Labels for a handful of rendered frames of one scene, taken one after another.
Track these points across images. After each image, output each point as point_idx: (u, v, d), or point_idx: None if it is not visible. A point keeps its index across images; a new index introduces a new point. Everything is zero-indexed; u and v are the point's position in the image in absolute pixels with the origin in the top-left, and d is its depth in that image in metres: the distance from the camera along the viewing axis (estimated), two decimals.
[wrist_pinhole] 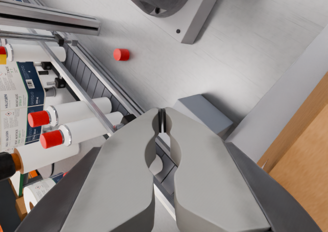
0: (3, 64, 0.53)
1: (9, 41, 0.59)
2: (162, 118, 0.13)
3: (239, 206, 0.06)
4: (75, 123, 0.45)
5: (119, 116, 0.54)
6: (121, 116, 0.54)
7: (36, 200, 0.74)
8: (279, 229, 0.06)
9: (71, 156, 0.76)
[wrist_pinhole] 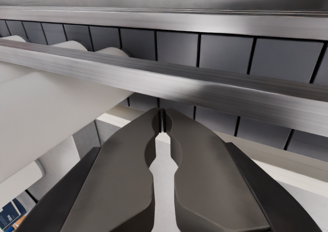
0: None
1: None
2: (162, 118, 0.13)
3: (239, 206, 0.06)
4: None
5: (8, 38, 0.24)
6: (14, 37, 0.24)
7: None
8: (279, 229, 0.06)
9: (35, 181, 0.46)
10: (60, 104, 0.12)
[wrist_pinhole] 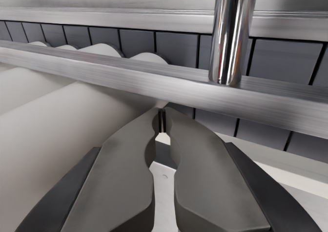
0: None
1: None
2: (162, 118, 0.13)
3: (239, 206, 0.06)
4: None
5: (59, 48, 0.20)
6: (66, 47, 0.21)
7: None
8: (279, 229, 0.06)
9: None
10: (109, 123, 0.11)
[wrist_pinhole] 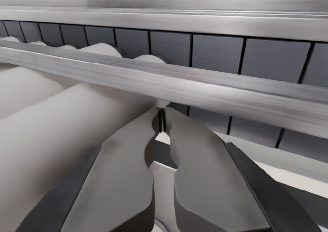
0: None
1: None
2: (162, 118, 0.13)
3: (239, 206, 0.06)
4: None
5: (57, 48, 0.20)
6: (63, 46, 0.21)
7: None
8: (279, 229, 0.06)
9: None
10: (108, 122, 0.11)
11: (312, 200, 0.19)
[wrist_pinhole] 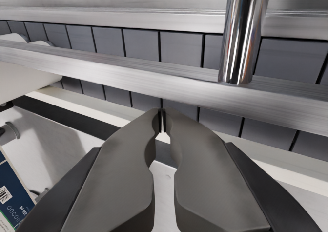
0: None
1: None
2: (162, 118, 0.13)
3: (239, 206, 0.06)
4: None
5: None
6: None
7: None
8: (279, 229, 0.06)
9: None
10: None
11: None
